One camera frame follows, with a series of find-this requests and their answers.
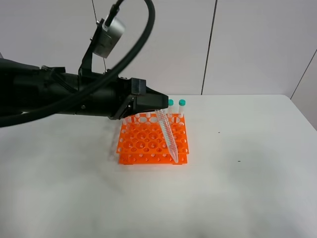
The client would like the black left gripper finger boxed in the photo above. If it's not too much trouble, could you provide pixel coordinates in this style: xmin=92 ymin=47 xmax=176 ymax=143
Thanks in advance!
xmin=133 ymin=84 xmax=169 ymax=114

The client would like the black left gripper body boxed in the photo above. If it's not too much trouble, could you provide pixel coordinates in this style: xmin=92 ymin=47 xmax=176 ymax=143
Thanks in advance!
xmin=107 ymin=78 xmax=146 ymax=120

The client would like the clear conical test tube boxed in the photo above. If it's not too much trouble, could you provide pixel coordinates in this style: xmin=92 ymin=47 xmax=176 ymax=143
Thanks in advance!
xmin=155 ymin=110 xmax=179 ymax=163

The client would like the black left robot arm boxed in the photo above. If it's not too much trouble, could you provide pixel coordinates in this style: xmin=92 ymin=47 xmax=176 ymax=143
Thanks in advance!
xmin=0 ymin=59 xmax=168 ymax=120

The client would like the test tube front left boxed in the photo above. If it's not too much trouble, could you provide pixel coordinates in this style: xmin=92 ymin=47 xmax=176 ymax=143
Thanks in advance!
xmin=122 ymin=118 xmax=130 ymax=130

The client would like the orange test tube rack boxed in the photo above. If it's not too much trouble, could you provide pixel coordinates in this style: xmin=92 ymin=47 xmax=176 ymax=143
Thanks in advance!
xmin=116 ymin=113 xmax=189 ymax=165

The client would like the black camera bracket left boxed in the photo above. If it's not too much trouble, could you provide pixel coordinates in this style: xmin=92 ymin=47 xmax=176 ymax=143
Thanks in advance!
xmin=78 ymin=18 xmax=105 ymax=77

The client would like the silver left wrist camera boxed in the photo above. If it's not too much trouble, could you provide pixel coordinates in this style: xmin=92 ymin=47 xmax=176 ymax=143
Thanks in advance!
xmin=93 ymin=17 xmax=125 ymax=59

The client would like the thick black left cable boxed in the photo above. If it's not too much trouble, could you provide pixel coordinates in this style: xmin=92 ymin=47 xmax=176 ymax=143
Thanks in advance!
xmin=0 ymin=0 xmax=156 ymax=128

